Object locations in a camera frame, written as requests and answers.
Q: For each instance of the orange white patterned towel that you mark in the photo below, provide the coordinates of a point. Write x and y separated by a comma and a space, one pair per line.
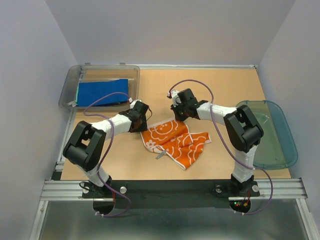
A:
174, 139

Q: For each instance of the smoky clear plastic bin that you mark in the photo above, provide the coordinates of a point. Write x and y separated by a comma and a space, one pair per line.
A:
97, 73

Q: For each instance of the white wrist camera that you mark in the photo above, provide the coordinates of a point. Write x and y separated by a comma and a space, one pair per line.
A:
132, 102
173, 95

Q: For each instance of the teal plastic bin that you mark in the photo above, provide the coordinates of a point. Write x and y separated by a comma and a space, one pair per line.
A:
277, 149

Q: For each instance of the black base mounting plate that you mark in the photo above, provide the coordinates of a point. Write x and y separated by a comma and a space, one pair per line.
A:
167, 194

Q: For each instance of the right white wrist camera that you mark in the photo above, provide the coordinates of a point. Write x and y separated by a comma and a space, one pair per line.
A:
173, 95

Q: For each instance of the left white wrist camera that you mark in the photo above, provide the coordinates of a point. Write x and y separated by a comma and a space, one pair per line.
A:
132, 102

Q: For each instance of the aluminium frame rail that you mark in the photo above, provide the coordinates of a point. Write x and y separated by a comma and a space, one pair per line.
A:
186, 174

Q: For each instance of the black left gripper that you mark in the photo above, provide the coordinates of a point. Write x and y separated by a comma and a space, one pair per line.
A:
144, 126

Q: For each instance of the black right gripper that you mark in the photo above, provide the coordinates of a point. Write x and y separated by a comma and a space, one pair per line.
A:
181, 118

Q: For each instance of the blue towel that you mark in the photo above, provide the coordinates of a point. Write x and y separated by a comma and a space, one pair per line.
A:
89, 92

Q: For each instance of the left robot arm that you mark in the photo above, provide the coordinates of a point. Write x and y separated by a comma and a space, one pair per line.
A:
85, 145

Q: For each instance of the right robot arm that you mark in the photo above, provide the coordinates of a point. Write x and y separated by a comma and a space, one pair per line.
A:
243, 129

